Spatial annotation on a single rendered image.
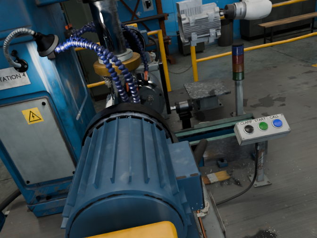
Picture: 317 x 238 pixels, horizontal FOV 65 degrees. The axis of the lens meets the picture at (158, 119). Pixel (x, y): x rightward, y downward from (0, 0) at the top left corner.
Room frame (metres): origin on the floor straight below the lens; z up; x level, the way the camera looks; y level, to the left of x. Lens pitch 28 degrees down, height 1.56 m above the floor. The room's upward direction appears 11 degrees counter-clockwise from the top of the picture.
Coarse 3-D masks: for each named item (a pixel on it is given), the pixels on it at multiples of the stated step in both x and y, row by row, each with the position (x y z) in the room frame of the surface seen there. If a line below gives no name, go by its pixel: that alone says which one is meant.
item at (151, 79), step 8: (136, 72) 1.28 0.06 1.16; (144, 80) 1.16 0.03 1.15; (152, 80) 1.20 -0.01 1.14; (144, 88) 1.15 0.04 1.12; (152, 88) 1.16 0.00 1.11; (160, 88) 1.17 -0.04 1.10; (120, 96) 1.16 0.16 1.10; (128, 96) 1.15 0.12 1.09; (144, 96) 1.15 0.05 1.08; (152, 96) 1.14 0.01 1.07; (160, 96) 1.16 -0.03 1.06; (144, 104) 1.15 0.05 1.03; (152, 104) 1.15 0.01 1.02; (160, 104) 1.16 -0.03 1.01; (160, 112) 1.16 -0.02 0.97
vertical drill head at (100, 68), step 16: (112, 0) 0.92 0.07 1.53; (96, 16) 0.91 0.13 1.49; (112, 16) 0.91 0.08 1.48; (96, 32) 0.94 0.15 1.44; (112, 32) 0.90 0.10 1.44; (112, 48) 0.90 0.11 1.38; (96, 64) 0.92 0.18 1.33; (112, 64) 0.88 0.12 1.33; (128, 64) 0.87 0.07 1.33; (112, 96) 0.91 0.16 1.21
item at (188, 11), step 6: (186, 0) 1.49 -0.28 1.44; (192, 0) 1.39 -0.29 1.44; (198, 0) 1.39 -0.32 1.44; (180, 6) 1.39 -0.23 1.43; (186, 6) 1.39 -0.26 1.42; (192, 6) 1.39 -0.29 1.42; (198, 6) 1.39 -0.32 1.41; (180, 12) 1.39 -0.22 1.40; (186, 12) 1.39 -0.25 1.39; (192, 12) 1.39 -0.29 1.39; (198, 12) 1.39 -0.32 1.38
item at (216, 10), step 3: (216, 9) 1.37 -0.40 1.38; (216, 12) 1.37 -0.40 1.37; (177, 15) 1.49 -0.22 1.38; (183, 15) 1.37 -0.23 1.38; (183, 18) 1.37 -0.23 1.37; (216, 33) 1.38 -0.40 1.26; (219, 33) 1.37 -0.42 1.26; (216, 36) 1.38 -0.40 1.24; (219, 36) 1.38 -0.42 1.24; (186, 39) 1.37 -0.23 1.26; (186, 42) 1.37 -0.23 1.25
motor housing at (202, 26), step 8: (208, 8) 1.40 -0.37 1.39; (200, 16) 1.38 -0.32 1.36; (216, 16) 1.35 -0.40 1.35; (184, 24) 1.37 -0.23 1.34; (200, 24) 1.36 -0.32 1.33; (208, 24) 1.36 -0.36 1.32; (216, 24) 1.36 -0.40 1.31; (184, 32) 1.35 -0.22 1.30; (192, 32) 1.35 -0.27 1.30; (200, 32) 1.35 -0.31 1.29; (208, 32) 1.36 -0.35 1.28; (216, 32) 1.38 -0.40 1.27; (200, 40) 1.39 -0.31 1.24; (208, 40) 1.39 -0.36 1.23
